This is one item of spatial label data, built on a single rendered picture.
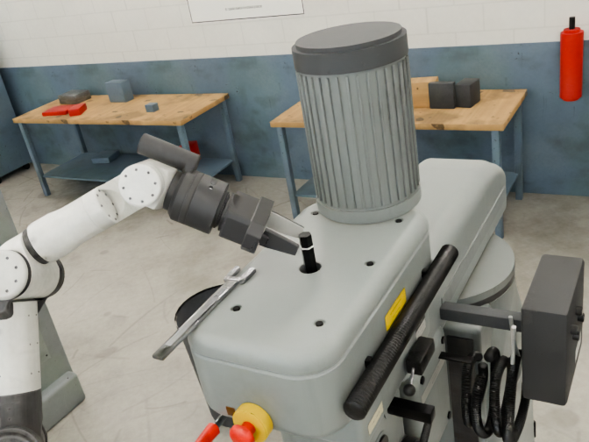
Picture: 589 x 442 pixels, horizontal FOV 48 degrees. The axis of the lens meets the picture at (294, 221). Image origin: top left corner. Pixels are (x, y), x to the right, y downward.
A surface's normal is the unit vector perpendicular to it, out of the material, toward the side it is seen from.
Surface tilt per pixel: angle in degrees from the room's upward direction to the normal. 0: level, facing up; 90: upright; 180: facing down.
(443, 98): 90
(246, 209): 30
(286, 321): 0
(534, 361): 90
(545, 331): 90
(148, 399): 0
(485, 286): 0
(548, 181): 90
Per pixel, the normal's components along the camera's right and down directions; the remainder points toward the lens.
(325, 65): -0.43, 0.47
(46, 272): 0.99, -0.07
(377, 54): 0.41, 0.34
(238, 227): -0.13, 0.46
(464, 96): -0.61, 0.44
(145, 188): -0.01, 0.18
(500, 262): -0.17, -0.88
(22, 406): 0.64, -0.13
